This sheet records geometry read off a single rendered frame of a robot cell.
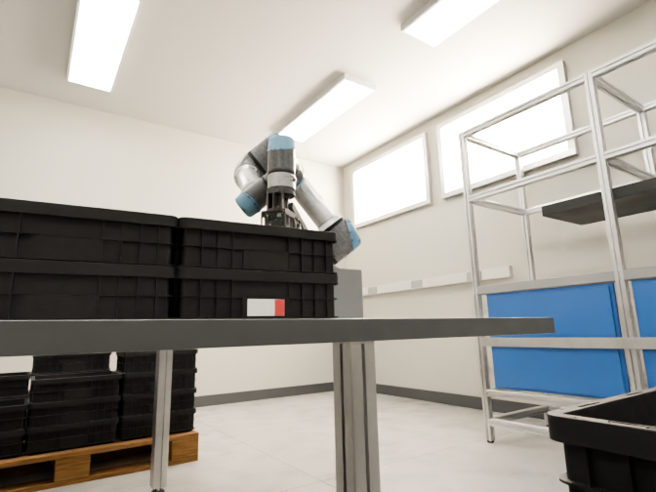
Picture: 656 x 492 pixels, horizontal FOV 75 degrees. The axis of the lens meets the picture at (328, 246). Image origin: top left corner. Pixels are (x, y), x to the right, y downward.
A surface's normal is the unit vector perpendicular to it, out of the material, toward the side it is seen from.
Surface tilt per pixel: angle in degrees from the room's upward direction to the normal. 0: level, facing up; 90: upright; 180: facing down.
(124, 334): 90
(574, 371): 90
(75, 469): 90
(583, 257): 90
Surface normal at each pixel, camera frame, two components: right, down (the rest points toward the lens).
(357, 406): 0.56, -0.18
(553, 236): -0.83, -0.09
